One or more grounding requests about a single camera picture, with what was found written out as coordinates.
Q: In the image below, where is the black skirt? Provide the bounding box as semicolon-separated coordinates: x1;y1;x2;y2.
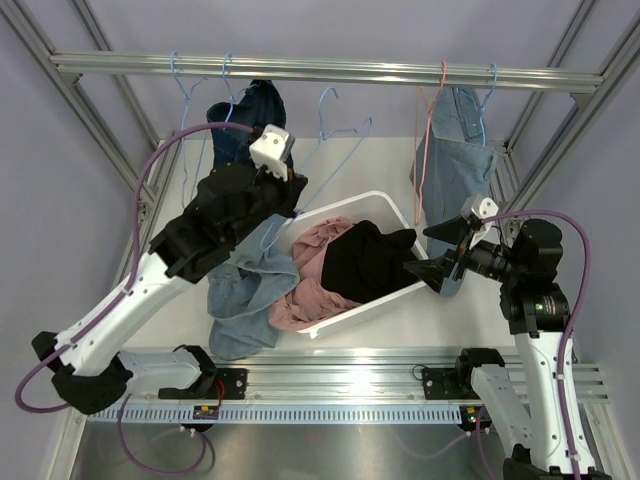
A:
321;220;418;304

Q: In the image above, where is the right aluminium frame post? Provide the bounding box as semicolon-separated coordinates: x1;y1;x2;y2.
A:
499;1;639;211

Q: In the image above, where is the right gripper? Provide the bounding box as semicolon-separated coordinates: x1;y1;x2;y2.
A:
405;213;525;292

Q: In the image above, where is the light blue wire hanger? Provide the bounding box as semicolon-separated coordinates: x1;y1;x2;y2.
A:
169;50;211;211

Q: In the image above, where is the light blue denim skirt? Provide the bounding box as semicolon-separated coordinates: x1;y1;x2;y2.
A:
207;214;299;360

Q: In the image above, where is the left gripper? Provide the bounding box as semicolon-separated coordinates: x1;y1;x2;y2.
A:
226;156;308;246

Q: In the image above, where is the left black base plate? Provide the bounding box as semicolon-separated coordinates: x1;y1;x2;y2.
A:
158;367;248;400

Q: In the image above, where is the blue hanger far right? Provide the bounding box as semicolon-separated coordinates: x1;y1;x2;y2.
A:
453;62;500;181

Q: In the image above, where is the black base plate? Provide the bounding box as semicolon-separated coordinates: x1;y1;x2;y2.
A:
421;367;479;400
158;367;248;400

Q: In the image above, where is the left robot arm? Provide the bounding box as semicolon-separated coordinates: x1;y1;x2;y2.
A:
32;162;308;415

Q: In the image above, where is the aluminium frame post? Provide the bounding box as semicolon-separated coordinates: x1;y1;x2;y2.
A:
1;1;180;217
499;1;639;211

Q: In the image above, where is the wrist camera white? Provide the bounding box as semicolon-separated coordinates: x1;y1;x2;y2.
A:
249;124;295;182
461;194;499;241

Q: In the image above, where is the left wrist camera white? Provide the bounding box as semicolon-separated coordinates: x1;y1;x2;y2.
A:
249;124;295;182

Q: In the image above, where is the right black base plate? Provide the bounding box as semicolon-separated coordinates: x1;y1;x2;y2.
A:
421;367;479;400

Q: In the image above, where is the pink wire hanger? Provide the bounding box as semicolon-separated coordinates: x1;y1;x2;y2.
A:
413;60;448;227

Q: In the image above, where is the slotted cable duct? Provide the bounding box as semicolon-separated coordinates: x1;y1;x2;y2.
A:
90;403;462;425

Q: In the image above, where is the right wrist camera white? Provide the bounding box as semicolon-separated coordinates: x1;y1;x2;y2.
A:
461;194;499;241

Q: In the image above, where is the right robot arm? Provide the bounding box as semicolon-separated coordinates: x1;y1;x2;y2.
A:
405;214;608;479

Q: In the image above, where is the pink skirt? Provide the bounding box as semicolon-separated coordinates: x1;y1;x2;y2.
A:
268;217;360;331

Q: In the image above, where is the blue hanger of dark denim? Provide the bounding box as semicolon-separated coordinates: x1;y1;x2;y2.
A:
221;52;237;123

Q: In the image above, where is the aluminium hanging rail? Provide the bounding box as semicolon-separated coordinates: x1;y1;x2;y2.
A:
82;52;604;94

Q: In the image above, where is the blue hanger of light denim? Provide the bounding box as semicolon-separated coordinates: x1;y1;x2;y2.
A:
259;87;374;254

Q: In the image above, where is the front aluminium rail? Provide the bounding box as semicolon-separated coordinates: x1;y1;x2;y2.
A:
67;347;611;404

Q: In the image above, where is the left aluminium frame post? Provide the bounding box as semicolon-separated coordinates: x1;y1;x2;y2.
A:
1;1;180;217

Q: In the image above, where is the white plastic basket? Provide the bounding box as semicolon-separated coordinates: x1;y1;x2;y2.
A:
276;190;426;340

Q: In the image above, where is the dark blue denim skirt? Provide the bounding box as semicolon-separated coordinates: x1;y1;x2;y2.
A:
206;80;286;167

